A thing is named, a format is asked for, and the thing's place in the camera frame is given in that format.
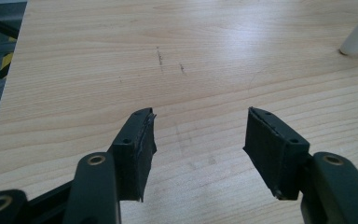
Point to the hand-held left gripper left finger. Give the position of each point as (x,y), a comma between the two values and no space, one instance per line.
(130,155)

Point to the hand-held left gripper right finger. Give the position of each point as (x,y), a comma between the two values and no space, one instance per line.
(279,155)

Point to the black and yellow striped tape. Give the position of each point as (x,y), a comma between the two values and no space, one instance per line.
(6,60)

